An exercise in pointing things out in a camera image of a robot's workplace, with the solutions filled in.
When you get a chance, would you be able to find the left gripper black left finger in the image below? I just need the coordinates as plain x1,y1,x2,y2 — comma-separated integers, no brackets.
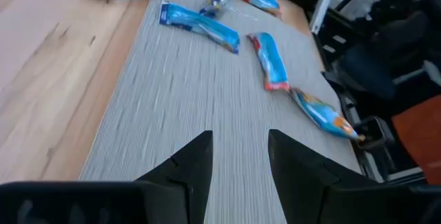
136,130,214,224

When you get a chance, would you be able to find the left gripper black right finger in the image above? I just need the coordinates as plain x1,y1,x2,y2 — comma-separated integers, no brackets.
268,129,411,224

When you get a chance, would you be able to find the blue orange granola bar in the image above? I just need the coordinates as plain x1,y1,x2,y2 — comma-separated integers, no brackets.
289,88,366,142

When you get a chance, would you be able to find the silver green granola bar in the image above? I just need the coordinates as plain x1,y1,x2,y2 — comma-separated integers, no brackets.
198,0,238,20

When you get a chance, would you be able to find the grey woven mat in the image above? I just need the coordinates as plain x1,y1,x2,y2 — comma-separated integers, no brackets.
79,0,362,224

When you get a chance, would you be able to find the orange brown panel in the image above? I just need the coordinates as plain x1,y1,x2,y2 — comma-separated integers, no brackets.
391,94,441,186

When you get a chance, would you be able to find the dark blue office chair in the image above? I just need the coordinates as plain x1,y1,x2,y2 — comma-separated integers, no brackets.
337,10,431,101

